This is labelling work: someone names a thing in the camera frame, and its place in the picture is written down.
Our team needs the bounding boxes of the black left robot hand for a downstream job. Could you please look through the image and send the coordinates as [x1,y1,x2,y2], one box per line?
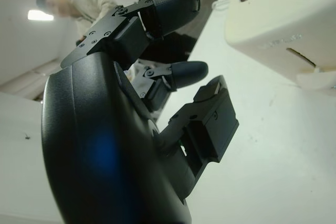
[40,0,240,224]

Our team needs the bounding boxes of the ceiling light panel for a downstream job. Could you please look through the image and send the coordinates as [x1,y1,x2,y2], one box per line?
[27,9,55,22]

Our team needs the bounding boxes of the cream two-slot toaster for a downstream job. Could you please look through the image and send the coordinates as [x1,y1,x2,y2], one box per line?
[224,0,336,96]

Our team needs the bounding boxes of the person in dark trousers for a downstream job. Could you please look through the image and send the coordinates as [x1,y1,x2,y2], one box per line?
[36,0,199,96]

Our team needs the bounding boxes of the white toaster power cord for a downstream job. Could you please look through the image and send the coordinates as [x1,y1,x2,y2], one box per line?
[211,0,231,11]

